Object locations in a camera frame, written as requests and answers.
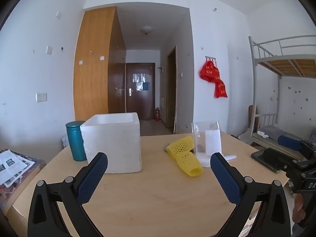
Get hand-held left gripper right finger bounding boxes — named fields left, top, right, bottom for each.
left=210, top=152, right=292, bottom=237

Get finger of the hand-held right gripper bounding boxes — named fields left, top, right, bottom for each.
left=300, top=139, right=316, bottom=160
left=251, top=148, right=289, bottom=174

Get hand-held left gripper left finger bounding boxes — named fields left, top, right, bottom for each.
left=28, top=152, right=108, bottom=237

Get yellow foam net sleeve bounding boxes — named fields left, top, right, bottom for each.
left=176, top=151, right=203, bottom=177
left=166, top=136, right=194, bottom=159

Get white foam box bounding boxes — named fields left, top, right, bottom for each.
left=80, top=112, right=143, bottom=174

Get person's right hand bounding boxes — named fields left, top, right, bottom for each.
left=292, top=193, right=307, bottom=225

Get blue pillow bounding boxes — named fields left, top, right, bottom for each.
left=278, top=136, right=302, bottom=151

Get teal tin canister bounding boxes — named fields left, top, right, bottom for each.
left=65, top=120, right=87, bottom=162

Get clear plastic container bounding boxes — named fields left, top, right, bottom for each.
left=191, top=120, right=223, bottom=159

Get printed paper sheets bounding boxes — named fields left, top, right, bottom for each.
left=0, top=149, right=35, bottom=188

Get red plastic bag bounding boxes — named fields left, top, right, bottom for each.
left=214, top=80, right=228, bottom=99
left=199, top=60, right=221, bottom=83

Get grey metal bunk bed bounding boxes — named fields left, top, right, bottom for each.
left=248, top=35, right=316, bottom=153

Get brown entrance door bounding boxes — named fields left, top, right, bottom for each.
left=126, top=63, right=156, bottom=121

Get door notice papers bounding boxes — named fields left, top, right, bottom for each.
left=133, top=73, right=150, bottom=91

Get wooden wardrobe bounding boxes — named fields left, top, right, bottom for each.
left=73, top=6, right=127, bottom=122

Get brown side door frame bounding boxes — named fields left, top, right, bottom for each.
left=166, top=46, right=178, bottom=129

